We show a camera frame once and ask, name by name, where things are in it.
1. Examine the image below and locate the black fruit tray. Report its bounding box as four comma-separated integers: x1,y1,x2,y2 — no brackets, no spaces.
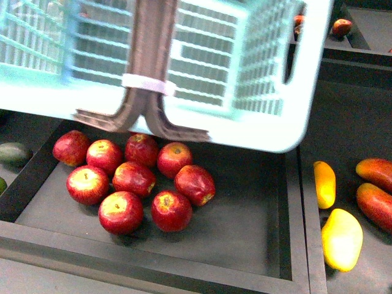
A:
0,119,311,294

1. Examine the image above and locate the yellow mango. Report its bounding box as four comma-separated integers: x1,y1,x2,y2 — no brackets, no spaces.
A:
313,160,336,209
321,208,363,273

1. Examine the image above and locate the red orange mango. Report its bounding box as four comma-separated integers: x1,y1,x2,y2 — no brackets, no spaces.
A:
356,158,391,192
356,183,391,234

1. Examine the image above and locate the green avocado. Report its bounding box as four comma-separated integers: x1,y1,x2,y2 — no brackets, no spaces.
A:
0,177,8,194
0,142,33,167

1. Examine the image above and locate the light blue plastic basket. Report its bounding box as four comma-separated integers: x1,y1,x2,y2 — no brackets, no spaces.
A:
1,1,333,153

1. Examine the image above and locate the red fruit in background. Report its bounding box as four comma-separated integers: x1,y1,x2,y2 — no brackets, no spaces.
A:
332,18,353,38

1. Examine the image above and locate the red apple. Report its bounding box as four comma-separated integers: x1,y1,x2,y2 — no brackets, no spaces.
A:
86,139,124,176
52,130,91,167
112,162,156,199
175,165,216,206
157,142,193,179
124,134,159,168
98,191,144,235
66,165,110,206
151,190,193,233

